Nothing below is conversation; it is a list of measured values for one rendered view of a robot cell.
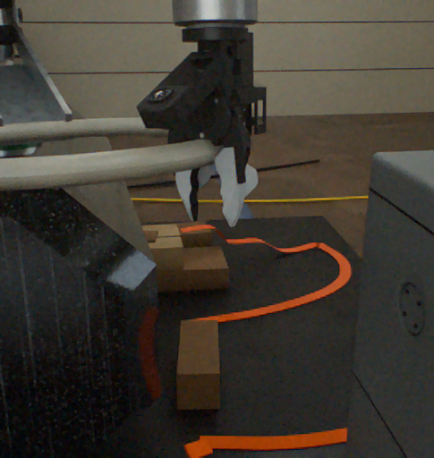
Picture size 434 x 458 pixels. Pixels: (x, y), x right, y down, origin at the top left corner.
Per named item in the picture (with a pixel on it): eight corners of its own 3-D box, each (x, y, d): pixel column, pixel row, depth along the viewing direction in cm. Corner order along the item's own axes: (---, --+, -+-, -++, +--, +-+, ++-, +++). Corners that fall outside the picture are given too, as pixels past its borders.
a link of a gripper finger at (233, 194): (273, 216, 67) (259, 137, 65) (247, 228, 62) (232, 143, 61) (251, 217, 69) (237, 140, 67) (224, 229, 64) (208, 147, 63)
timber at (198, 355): (219, 410, 163) (219, 373, 159) (177, 410, 163) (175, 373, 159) (217, 351, 192) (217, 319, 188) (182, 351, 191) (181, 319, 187)
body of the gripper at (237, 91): (268, 139, 67) (268, 29, 64) (229, 148, 60) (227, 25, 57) (214, 135, 71) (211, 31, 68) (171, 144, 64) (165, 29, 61)
